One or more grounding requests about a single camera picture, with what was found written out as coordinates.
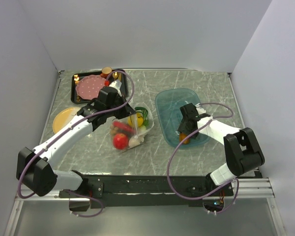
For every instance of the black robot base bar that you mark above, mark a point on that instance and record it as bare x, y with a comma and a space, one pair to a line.
190, 191

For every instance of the red toy chili pepper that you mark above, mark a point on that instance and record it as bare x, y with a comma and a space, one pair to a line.
123, 126

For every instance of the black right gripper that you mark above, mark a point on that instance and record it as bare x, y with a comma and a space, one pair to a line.
182, 128

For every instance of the black serving tray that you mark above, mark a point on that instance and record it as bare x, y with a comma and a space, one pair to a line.
109, 79

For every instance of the pink polka dot plate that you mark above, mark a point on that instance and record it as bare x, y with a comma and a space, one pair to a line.
88, 88

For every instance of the teal transparent plastic container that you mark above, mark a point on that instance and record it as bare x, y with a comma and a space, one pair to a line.
168, 103

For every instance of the clear polka dot zip bag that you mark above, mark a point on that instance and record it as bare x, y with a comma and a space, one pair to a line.
130, 134

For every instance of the orange toy tangerine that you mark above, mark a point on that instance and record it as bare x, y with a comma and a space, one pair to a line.
183, 138

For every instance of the yellow toy lemon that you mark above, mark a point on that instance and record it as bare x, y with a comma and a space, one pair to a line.
135, 120

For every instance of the gold spoon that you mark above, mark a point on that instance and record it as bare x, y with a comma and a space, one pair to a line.
115, 75

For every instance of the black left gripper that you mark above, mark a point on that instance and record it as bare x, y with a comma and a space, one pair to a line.
128, 111

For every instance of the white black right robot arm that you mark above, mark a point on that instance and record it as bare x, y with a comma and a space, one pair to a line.
242, 150

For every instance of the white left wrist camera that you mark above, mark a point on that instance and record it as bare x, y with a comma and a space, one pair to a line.
116, 84

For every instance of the cream round plate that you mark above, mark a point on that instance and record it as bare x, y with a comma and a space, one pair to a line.
63, 118

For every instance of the white toy daikon radish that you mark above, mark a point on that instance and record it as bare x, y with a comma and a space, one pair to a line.
138, 138

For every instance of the orange cup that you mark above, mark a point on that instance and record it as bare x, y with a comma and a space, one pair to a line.
105, 72

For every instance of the aluminium frame rail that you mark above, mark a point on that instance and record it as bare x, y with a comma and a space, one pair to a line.
249, 188

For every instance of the gold fork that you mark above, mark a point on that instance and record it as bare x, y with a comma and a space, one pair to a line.
76, 81

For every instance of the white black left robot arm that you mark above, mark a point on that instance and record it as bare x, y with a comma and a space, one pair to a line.
35, 167

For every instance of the green toy long beans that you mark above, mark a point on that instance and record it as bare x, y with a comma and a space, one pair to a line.
144, 112

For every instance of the red toy apple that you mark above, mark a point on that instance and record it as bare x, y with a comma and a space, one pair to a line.
120, 141

